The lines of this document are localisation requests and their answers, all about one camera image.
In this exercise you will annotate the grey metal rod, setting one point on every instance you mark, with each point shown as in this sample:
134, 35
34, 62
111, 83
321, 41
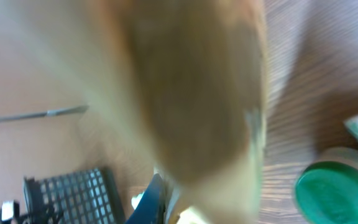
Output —
49, 113

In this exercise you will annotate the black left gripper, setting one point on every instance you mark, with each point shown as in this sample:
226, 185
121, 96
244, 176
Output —
10, 213

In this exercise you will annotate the green lid jar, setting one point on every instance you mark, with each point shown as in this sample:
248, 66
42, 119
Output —
327, 190

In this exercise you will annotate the brown cookie bag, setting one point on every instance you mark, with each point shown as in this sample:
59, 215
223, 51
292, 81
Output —
183, 82

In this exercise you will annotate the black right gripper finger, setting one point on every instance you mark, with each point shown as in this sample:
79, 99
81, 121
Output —
151, 208

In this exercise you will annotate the dark grey plastic basket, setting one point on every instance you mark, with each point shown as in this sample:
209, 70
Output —
86, 196

